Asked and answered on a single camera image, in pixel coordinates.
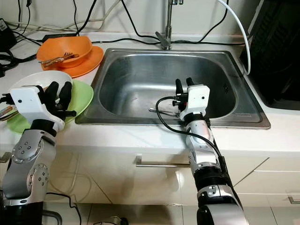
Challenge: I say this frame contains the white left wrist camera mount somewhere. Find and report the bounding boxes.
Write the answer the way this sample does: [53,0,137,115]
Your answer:
[10,85,67,132]

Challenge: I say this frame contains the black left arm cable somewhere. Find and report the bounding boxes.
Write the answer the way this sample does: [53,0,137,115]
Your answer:
[0,93,14,105]

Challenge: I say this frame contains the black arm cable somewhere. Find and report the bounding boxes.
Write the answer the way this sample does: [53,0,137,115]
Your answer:
[0,93,14,105]
[154,96,226,165]

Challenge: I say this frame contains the orange plate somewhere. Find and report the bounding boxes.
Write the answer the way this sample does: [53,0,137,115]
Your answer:
[39,45,105,78]

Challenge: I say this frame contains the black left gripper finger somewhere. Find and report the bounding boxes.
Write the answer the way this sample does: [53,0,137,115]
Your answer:
[44,81,60,106]
[58,81,74,114]

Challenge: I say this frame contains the metal kitchen faucet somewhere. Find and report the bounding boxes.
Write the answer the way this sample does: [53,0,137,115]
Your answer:
[155,0,186,50]

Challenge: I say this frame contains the black cable on floor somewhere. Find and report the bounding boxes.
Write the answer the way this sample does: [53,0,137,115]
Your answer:
[46,191,81,222]

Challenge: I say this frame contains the stainless steel sink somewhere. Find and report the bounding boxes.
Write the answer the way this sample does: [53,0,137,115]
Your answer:
[75,46,272,131]

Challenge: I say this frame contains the light green plate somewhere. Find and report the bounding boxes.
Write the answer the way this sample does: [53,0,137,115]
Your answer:
[7,79,95,135]

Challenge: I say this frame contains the white kitchen base cabinet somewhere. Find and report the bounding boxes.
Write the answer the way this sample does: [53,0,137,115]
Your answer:
[0,136,300,210]

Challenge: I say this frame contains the black cable behind sink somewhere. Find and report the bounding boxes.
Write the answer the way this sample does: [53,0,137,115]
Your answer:
[77,32,244,46]

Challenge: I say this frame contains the bulky black power adapter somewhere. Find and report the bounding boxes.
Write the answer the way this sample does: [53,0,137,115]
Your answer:
[0,18,17,50]

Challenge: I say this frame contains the orange bowl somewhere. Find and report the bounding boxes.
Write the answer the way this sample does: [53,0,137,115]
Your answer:
[36,35,94,69]

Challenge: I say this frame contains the brownish metal fork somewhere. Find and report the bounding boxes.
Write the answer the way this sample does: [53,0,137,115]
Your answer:
[42,52,78,66]

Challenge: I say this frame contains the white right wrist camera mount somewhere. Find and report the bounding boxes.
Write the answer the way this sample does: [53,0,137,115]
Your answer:
[181,84,211,122]

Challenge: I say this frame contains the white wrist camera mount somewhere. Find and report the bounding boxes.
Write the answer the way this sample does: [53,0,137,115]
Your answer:
[10,85,67,132]
[181,84,211,122]

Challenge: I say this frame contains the white water hose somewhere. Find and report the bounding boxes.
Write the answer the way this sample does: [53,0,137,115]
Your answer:
[215,0,252,76]

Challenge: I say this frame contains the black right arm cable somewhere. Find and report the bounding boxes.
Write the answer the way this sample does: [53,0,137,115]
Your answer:
[154,96,226,165]

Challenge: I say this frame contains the black slatted appliance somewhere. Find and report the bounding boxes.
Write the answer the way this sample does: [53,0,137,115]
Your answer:
[239,0,300,110]

